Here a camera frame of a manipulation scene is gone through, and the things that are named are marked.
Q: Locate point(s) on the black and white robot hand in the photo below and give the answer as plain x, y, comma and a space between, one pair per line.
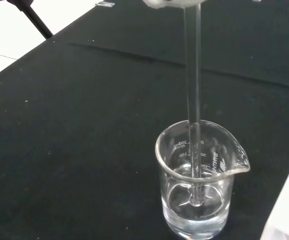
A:
159, 2

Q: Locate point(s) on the white test tube rack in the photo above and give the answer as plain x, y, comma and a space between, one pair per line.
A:
288, 190

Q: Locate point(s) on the small clear cloth clip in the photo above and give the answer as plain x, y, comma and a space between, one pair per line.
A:
106, 4

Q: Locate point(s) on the black tripod leg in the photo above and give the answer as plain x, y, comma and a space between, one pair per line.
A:
35, 20

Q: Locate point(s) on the black bench cloth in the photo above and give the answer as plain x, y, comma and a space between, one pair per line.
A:
84, 130

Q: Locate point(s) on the clear glass beaker with water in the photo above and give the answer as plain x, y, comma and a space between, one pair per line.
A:
174, 180

